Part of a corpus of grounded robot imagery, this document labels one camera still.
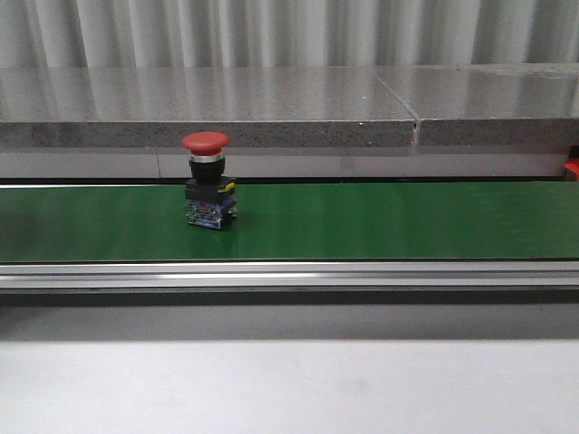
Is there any grey stone slab right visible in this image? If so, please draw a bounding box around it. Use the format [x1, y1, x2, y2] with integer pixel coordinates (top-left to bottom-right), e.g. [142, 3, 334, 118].
[375, 63, 578, 154]

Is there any red plastic tray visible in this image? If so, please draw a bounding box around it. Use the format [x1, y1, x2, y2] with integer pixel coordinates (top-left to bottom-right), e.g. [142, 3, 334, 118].
[564, 158, 579, 182]

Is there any grey stone slab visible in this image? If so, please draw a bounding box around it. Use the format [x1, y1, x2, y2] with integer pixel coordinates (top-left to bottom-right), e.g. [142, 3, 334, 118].
[375, 63, 578, 154]
[1, 67, 414, 148]

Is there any green conveyor belt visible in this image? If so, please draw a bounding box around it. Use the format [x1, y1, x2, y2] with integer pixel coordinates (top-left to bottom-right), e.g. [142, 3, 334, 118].
[1, 181, 578, 262]

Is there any white corrugated curtain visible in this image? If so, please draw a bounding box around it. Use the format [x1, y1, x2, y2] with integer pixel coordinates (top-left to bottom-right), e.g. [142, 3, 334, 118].
[1, 1, 578, 67]

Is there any grey stone slab left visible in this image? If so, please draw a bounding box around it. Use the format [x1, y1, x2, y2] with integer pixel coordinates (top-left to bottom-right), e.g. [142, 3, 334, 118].
[1, 67, 414, 148]

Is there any red push button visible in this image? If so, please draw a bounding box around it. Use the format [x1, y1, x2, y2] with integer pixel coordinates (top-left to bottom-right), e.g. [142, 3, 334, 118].
[182, 131, 238, 231]

